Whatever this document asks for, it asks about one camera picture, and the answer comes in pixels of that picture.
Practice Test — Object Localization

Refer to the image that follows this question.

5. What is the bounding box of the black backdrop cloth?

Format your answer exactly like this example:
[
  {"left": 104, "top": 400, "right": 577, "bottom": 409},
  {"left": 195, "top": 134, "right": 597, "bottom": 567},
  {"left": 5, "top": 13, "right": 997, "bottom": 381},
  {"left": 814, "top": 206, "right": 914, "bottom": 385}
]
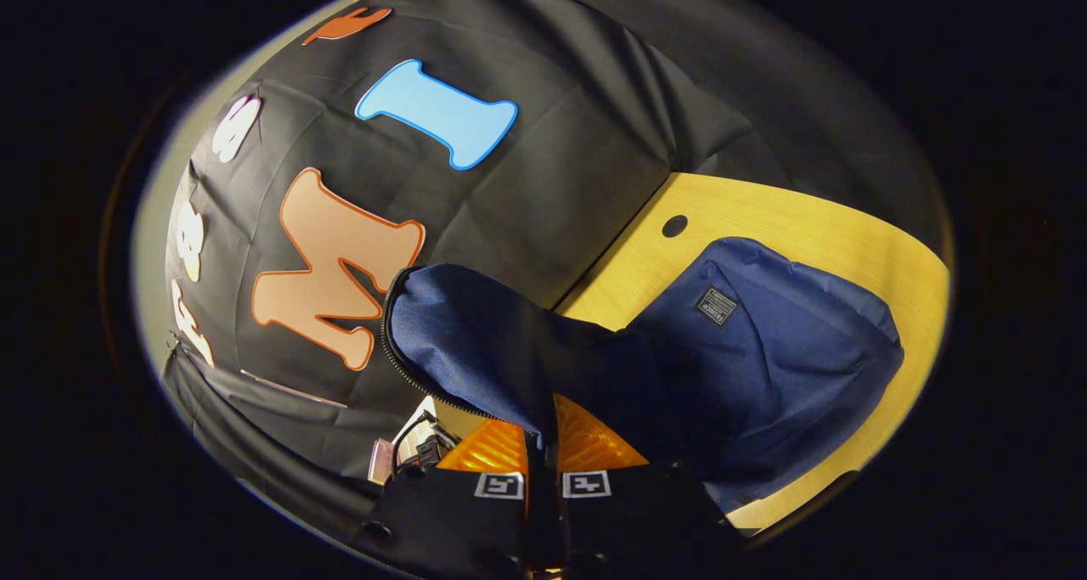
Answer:
[{"left": 136, "top": 0, "right": 952, "bottom": 555}]

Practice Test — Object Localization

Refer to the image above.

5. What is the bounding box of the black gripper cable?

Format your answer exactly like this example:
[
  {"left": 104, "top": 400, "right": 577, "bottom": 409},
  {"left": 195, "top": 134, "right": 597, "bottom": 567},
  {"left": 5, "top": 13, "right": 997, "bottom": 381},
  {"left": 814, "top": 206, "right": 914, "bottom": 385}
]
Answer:
[{"left": 391, "top": 410, "right": 436, "bottom": 470}]

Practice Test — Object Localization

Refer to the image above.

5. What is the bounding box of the pink cover book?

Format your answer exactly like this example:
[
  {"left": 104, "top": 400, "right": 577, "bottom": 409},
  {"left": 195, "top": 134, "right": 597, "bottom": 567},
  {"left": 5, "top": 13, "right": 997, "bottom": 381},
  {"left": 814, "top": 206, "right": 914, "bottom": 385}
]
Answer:
[{"left": 368, "top": 438, "right": 395, "bottom": 487}]

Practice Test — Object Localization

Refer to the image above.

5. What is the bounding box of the blue schoolbag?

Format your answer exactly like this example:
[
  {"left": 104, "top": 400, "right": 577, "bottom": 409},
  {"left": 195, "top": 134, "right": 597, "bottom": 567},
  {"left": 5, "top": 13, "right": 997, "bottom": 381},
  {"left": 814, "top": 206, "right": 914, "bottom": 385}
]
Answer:
[{"left": 380, "top": 238, "right": 905, "bottom": 513}]

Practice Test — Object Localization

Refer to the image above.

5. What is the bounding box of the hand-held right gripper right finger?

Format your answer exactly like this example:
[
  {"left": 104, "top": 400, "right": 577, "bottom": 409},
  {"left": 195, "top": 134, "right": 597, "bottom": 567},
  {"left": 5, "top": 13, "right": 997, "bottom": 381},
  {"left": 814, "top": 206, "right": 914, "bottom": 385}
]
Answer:
[{"left": 543, "top": 393, "right": 740, "bottom": 577}]

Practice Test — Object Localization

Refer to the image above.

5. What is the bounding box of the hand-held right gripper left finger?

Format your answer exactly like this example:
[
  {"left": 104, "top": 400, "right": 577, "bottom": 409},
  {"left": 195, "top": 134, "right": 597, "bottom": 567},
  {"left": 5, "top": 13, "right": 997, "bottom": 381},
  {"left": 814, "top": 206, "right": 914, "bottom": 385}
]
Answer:
[{"left": 361, "top": 419, "right": 544, "bottom": 577}]

